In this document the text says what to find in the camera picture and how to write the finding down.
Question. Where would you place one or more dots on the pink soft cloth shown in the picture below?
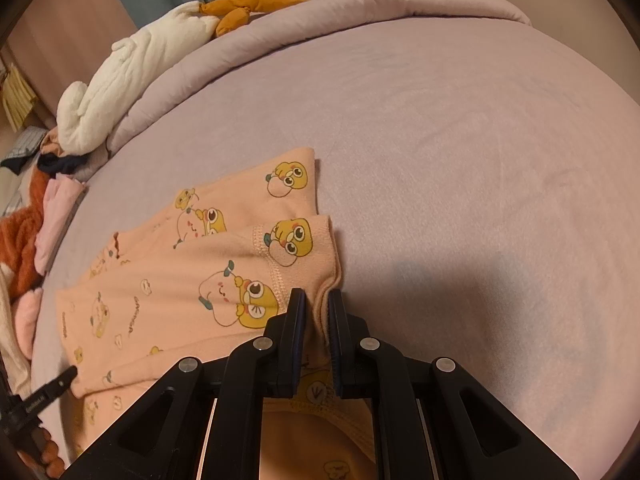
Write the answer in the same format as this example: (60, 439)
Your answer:
(27, 320)

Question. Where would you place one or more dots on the person's left hand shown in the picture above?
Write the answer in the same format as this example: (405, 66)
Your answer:
(49, 452)

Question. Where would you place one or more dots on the lilac folded quilt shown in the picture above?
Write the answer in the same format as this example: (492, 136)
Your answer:
(280, 25)

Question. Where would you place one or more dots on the pink folded garment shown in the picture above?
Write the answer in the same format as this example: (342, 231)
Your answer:
(57, 210)

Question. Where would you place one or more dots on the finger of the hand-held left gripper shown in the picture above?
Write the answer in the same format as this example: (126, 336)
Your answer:
(57, 380)

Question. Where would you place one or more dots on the rust orange fuzzy garment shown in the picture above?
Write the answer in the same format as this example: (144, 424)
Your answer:
(20, 240)

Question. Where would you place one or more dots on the cream fuzzy blanket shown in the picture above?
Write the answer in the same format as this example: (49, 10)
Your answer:
(12, 355)

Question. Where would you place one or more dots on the white goose plush toy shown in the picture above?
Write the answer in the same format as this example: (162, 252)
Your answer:
(130, 75)

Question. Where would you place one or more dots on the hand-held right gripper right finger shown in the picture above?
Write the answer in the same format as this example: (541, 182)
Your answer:
(336, 340)

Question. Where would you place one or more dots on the yellow hanging cloth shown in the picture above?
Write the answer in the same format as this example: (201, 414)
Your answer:
(17, 100)

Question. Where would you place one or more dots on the striped pillow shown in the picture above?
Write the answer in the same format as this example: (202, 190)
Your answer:
(27, 142)

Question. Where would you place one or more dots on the peach cartoon print shirt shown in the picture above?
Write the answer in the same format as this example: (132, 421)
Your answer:
(175, 270)

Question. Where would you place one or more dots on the pink curtain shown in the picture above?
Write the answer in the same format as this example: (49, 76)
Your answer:
(75, 25)

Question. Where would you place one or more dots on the dark navy garment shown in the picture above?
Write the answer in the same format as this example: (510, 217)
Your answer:
(60, 162)

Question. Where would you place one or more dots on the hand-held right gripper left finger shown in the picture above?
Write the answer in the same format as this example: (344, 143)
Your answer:
(296, 330)

